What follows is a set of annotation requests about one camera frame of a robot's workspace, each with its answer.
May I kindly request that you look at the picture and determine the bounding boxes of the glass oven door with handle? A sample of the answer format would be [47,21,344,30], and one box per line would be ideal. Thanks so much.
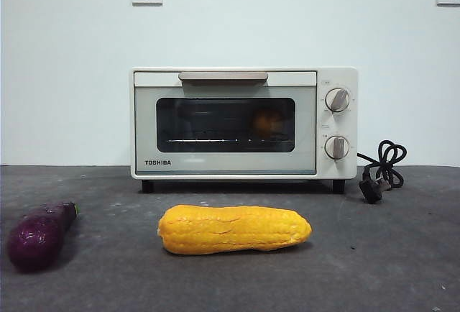
[133,70,318,176]

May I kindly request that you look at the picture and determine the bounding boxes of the brown potato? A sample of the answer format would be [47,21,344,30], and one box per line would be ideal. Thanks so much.
[251,107,285,140]

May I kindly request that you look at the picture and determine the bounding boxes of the small round oven knob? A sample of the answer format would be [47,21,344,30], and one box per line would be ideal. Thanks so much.
[324,134,350,161]

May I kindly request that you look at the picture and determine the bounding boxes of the large round oven knob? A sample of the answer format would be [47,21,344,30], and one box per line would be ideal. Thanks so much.
[325,88,352,113]

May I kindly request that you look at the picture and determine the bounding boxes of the white Toshiba toaster oven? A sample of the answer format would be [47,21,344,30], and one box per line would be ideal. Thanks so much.
[130,66,359,195]

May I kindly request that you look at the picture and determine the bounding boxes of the yellow corn cob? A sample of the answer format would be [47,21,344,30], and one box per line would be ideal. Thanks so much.
[157,204,313,255]

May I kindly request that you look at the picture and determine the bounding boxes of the purple eggplant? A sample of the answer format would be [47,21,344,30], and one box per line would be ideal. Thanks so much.
[6,201,81,275]

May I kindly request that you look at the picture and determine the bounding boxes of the metal wire oven rack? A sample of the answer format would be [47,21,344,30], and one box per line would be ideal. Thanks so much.
[167,137,290,144]

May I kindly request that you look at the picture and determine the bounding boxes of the black oven power cable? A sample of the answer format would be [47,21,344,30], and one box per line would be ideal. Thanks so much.
[356,139,408,205]

